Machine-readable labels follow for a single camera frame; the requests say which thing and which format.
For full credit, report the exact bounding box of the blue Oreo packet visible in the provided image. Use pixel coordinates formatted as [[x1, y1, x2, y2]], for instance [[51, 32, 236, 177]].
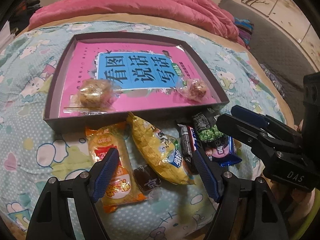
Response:
[[204, 135, 242, 167]]

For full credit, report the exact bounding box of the black green-pea snack packet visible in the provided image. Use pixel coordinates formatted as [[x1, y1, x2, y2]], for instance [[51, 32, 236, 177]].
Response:
[[192, 108, 227, 143]]

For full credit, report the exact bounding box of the orange cake bar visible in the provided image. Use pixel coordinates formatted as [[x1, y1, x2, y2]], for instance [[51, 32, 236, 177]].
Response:
[[85, 122, 147, 213]]

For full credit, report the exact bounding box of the clear-wrapped red candy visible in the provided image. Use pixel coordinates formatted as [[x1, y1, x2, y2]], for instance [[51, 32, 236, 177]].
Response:
[[176, 77, 210, 102]]

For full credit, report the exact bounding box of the yellow snack packet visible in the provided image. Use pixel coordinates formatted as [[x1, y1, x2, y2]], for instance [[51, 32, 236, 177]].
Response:
[[127, 113, 195, 185]]

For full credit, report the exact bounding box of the small dark brown candy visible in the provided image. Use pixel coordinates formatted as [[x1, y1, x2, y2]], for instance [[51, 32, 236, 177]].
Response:
[[133, 164, 162, 201]]

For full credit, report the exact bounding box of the clear-wrapped crumbly pastry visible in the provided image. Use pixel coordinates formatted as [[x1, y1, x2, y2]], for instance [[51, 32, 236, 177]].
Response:
[[63, 79, 122, 115]]

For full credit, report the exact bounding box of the snickers chocolate bar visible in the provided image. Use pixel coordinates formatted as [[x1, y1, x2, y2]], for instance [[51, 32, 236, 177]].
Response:
[[177, 124, 199, 174]]

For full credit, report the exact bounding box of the person's hand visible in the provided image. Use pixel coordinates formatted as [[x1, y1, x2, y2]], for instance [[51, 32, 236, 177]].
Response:
[[294, 120, 303, 133]]

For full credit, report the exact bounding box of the grey quilted headboard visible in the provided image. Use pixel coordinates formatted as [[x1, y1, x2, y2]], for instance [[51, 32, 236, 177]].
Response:
[[219, 0, 315, 93]]

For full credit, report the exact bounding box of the striped colourful cloth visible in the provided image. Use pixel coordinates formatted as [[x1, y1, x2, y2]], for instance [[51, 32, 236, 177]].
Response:
[[234, 17, 254, 47]]

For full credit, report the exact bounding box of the Hello Kitty blue quilt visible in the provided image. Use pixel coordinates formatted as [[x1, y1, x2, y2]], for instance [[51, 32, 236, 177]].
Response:
[[1, 21, 293, 239]]

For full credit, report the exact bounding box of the pink Chinese workbook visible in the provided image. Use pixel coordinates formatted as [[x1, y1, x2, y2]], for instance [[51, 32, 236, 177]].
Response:
[[59, 42, 207, 117]]

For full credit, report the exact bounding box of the pink blanket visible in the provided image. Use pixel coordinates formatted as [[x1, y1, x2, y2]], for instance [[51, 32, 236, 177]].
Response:
[[28, 0, 245, 46]]

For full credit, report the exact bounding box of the dark shallow box tray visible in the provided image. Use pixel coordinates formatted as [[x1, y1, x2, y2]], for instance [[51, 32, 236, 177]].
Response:
[[44, 32, 229, 133]]

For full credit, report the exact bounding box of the dark clothes pile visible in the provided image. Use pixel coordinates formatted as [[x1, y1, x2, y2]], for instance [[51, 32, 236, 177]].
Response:
[[9, 0, 42, 35]]

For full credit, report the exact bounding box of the tree wall painting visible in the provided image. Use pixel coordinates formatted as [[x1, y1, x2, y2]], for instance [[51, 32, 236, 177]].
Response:
[[241, 0, 319, 67]]

